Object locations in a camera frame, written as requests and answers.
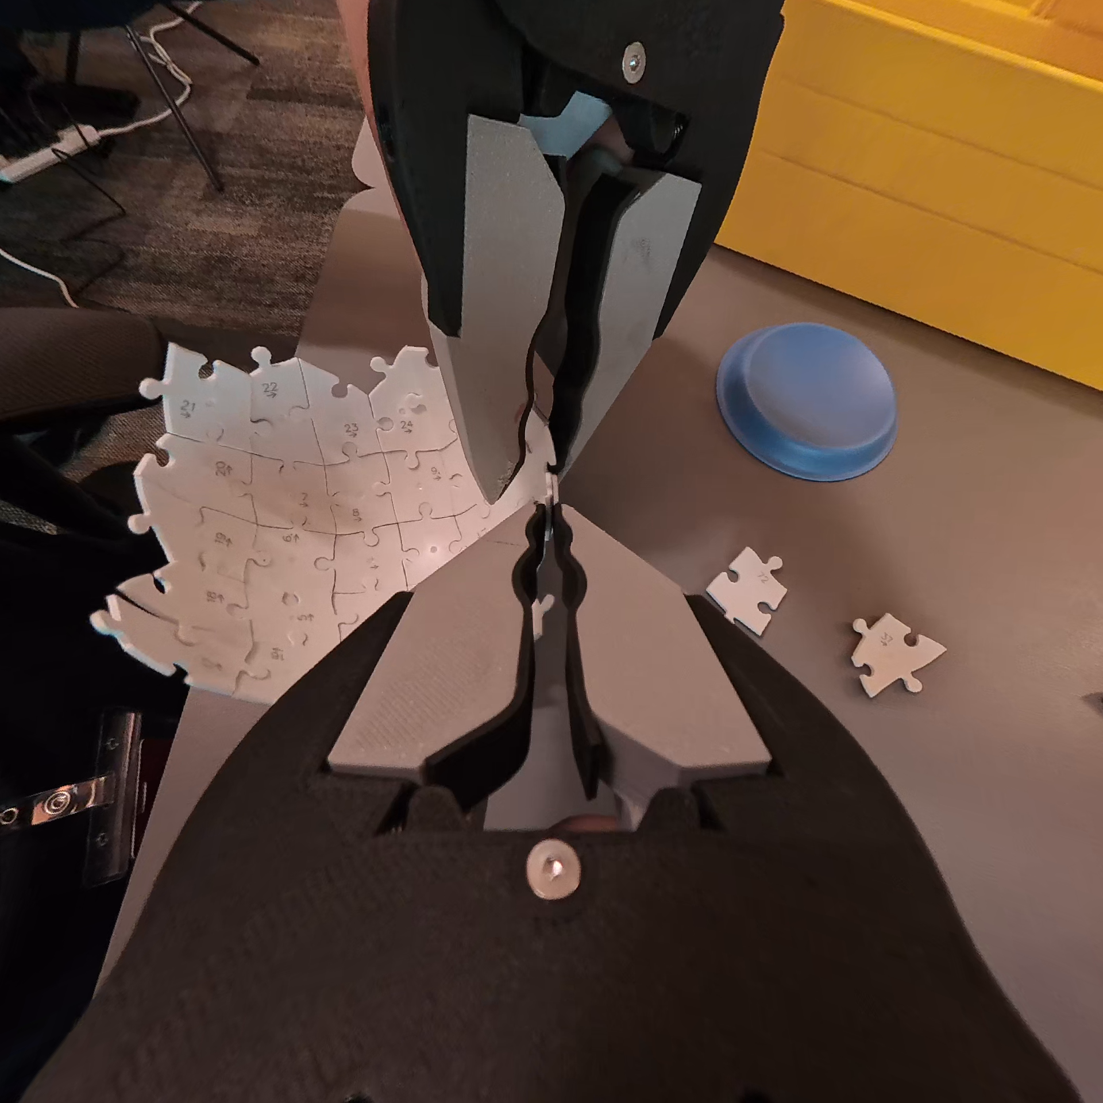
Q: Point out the small white puzzle piece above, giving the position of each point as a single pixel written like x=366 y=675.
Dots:
x=749 y=590

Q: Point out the pointed white puzzle piece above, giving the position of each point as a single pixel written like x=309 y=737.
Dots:
x=892 y=655

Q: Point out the partly built white puzzle ball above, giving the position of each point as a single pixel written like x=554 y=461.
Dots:
x=301 y=483

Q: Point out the black chair legs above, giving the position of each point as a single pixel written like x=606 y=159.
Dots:
x=187 y=113

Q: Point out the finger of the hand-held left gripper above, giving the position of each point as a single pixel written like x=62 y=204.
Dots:
x=643 y=260
x=508 y=241

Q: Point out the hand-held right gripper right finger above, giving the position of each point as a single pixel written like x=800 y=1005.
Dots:
x=665 y=672

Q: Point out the white power strip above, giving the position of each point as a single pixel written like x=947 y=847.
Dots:
x=49 y=157

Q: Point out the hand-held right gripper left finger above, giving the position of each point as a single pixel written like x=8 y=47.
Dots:
x=433 y=672

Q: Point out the blue round puzzle stand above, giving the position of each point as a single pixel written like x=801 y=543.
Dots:
x=812 y=407

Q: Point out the yellow plastic bin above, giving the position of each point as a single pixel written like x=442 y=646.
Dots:
x=906 y=260
x=950 y=86

